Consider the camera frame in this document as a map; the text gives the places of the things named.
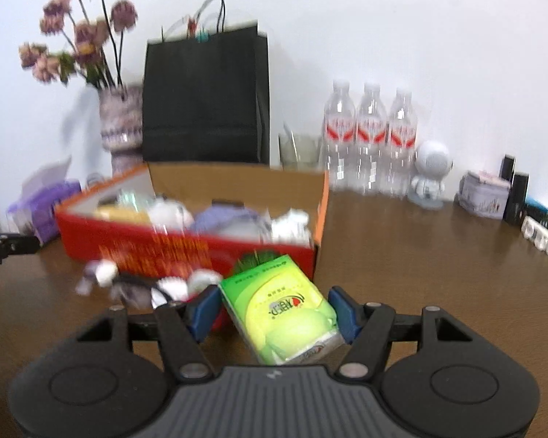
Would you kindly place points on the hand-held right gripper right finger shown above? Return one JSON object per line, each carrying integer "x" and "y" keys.
{"x": 345, "y": 312}

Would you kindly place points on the white power strip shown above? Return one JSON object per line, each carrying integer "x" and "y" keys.
{"x": 539, "y": 235}

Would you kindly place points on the purple knitted pouch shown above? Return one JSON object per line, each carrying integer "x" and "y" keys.
{"x": 219, "y": 221}

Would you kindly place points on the tall black box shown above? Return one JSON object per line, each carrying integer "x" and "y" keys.
{"x": 508, "y": 166}

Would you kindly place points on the black bottle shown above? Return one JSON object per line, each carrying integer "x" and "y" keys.
{"x": 517, "y": 200}

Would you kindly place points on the glass cup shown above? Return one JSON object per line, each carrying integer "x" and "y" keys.
{"x": 301, "y": 150}

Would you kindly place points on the purple tissue pack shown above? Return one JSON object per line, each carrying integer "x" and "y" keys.
{"x": 50, "y": 205}

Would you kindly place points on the red cardboard box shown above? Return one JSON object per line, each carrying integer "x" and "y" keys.
{"x": 118, "y": 246}

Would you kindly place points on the clear water bottle red label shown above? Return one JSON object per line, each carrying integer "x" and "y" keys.
{"x": 402, "y": 143}
{"x": 371, "y": 139}
{"x": 340, "y": 137}

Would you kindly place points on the crumpled clear plastic bottle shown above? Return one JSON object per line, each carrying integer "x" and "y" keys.
{"x": 137, "y": 200}

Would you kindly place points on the white robot figure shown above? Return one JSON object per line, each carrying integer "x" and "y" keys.
{"x": 431, "y": 169}

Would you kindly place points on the black paper bag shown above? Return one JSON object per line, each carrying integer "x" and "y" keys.
{"x": 201, "y": 100}

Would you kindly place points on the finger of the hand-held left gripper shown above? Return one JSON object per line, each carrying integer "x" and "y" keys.
{"x": 18, "y": 244}

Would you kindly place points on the green tissue packet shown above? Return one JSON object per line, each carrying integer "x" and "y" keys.
{"x": 278, "y": 310}

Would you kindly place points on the printed tin box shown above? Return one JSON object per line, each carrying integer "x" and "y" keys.
{"x": 484, "y": 194}

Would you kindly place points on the plush cat paw toy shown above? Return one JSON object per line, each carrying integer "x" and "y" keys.
{"x": 118, "y": 214}

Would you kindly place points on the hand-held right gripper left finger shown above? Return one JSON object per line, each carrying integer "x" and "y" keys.
{"x": 203, "y": 312}

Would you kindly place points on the white tissue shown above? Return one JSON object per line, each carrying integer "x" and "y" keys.
{"x": 292, "y": 228}

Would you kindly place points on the flat blue box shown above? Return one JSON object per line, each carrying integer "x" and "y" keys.
{"x": 539, "y": 207}

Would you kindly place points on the teal binder clip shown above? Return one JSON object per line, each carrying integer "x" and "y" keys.
{"x": 203, "y": 37}

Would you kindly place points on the purple marbled vase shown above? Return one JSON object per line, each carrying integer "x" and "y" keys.
{"x": 121, "y": 123}

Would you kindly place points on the dried rose bouquet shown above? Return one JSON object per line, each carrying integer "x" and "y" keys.
{"x": 84, "y": 32}

